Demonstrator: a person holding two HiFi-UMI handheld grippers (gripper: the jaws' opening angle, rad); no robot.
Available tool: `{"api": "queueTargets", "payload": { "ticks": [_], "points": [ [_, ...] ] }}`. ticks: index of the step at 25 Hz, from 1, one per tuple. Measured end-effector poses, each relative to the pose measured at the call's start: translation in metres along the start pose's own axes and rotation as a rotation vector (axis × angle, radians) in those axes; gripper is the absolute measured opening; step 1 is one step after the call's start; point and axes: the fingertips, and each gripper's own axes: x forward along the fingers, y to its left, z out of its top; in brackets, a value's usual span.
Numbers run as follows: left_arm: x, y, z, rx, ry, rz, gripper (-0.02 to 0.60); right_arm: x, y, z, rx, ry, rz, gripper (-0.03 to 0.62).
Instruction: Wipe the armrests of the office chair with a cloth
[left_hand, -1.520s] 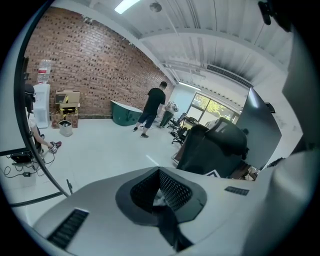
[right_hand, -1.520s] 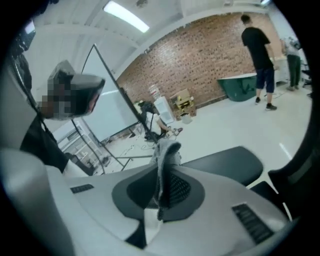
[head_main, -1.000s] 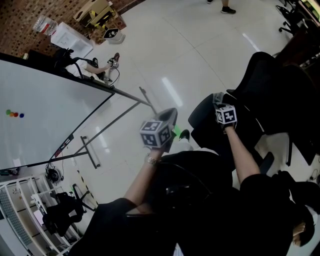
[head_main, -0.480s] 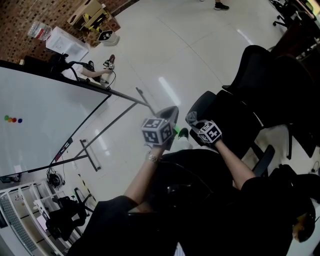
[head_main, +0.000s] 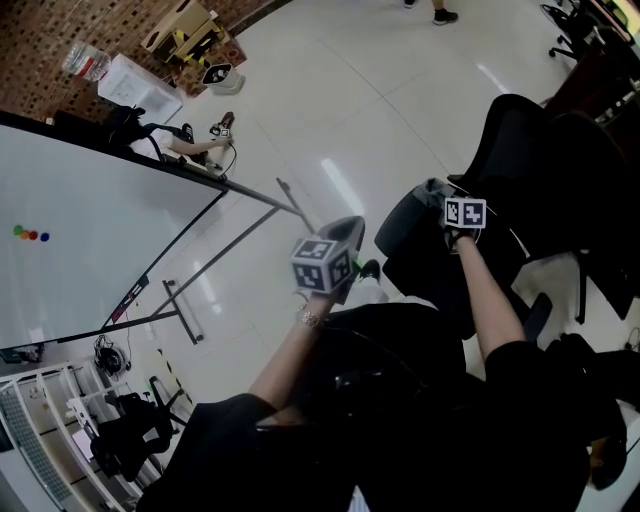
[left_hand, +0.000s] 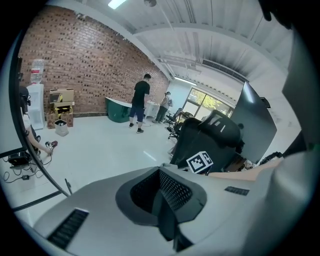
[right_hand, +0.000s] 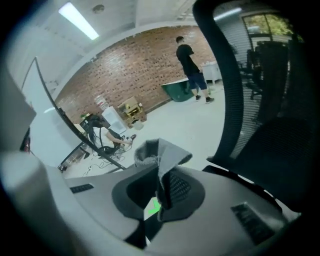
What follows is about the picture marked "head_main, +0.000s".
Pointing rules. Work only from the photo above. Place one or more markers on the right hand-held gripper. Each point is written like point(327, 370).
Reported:
point(465, 213)

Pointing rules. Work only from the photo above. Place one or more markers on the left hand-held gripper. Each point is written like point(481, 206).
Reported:
point(320, 265)

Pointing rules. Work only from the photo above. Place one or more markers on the grey cloth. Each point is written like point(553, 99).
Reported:
point(432, 192)

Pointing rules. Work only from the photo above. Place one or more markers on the person's left forearm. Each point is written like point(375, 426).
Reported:
point(285, 360)

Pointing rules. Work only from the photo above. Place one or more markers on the person's right forearm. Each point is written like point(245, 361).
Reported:
point(487, 300)

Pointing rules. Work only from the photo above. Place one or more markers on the black wrist band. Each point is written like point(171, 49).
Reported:
point(460, 237)

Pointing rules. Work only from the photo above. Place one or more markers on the person's black shoe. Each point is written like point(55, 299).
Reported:
point(370, 272)

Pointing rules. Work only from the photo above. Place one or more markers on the black office chair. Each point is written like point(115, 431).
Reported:
point(515, 160)
point(600, 200)
point(575, 25)

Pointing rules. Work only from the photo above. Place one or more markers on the black whiteboard stand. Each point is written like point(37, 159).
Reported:
point(182, 312)

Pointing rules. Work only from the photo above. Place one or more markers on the dark wooden table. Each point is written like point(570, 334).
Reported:
point(600, 75)

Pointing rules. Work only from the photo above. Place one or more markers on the person's black clothing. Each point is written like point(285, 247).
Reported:
point(400, 450)

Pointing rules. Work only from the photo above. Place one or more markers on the white waste bin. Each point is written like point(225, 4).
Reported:
point(225, 80)

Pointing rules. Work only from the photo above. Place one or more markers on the large whiteboard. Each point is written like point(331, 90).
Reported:
point(90, 240)

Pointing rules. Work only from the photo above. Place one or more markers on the small black chair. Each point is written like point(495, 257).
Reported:
point(130, 435)

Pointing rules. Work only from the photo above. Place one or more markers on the white box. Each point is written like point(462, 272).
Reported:
point(130, 85)

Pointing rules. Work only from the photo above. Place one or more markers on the brown cardboard box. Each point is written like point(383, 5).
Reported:
point(172, 22)

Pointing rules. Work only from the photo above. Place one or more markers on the clear water bottle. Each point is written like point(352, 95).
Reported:
point(85, 61)

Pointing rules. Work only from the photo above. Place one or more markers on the white metal shelf rack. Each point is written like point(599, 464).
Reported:
point(55, 430)

